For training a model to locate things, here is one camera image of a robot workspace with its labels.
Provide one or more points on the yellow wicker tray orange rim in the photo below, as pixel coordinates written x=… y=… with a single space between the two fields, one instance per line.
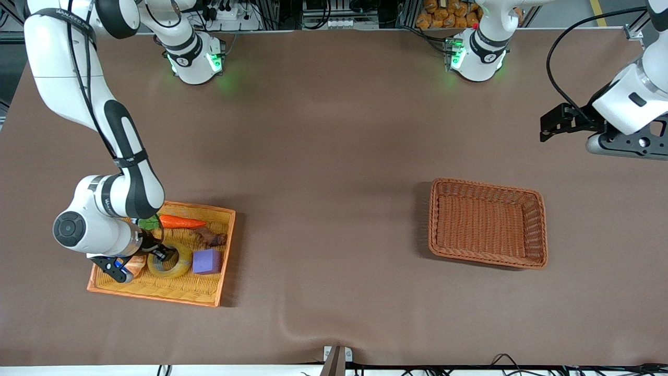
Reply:
x=172 y=290

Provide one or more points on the brown toy figure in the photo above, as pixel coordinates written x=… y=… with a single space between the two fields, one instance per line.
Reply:
x=210 y=237

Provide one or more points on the brown wicker basket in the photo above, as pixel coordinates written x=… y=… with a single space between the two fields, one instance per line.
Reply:
x=485 y=230

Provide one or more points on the metal table edge bracket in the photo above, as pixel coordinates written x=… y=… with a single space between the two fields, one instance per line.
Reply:
x=336 y=360

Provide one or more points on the yellow tape roll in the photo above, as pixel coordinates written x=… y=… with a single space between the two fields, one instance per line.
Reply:
x=182 y=263

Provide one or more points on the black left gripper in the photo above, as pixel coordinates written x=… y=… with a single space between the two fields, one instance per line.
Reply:
x=580 y=120

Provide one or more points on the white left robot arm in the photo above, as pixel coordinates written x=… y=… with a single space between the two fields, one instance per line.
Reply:
x=477 y=62

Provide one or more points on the toy croissant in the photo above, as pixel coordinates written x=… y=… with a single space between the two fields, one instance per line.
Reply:
x=138 y=266

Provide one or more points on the orange toy carrot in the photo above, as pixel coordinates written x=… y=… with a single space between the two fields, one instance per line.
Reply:
x=180 y=222

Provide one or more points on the small white socket strip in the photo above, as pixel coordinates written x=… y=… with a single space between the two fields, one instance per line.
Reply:
x=344 y=23

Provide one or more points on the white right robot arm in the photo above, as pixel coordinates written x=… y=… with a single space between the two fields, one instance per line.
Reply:
x=57 y=68

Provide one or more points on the purple cube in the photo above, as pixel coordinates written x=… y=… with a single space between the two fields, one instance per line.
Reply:
x=206 y=262

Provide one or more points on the bag of orange breads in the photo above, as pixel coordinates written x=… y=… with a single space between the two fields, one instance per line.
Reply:
x=449 y=15

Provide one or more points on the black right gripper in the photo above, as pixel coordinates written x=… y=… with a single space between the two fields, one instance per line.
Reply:
x=150 y=243

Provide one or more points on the aluminium corner bracket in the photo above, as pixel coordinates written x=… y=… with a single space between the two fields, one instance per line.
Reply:
x=636 y=32

